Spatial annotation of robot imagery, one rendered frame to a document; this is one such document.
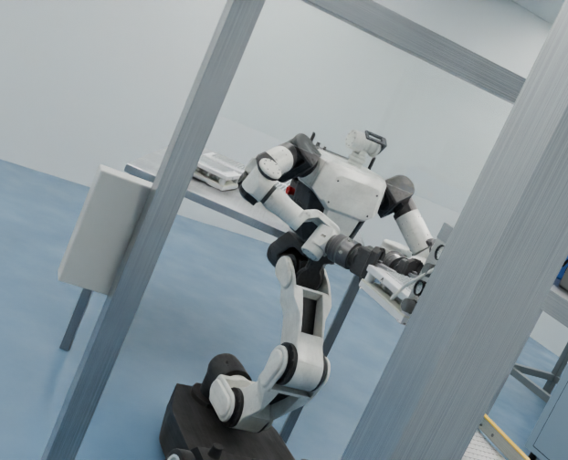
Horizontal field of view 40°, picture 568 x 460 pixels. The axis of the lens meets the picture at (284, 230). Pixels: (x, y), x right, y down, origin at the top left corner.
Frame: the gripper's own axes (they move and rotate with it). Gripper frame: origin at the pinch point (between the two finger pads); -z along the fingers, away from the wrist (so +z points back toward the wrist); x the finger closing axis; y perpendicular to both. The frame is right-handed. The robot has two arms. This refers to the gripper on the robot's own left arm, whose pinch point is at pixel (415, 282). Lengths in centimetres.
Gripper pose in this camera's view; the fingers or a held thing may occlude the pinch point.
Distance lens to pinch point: 232.9
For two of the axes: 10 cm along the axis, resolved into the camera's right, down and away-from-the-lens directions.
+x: -3.9, 9.1, 1.6
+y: -8.9, -3.2, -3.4
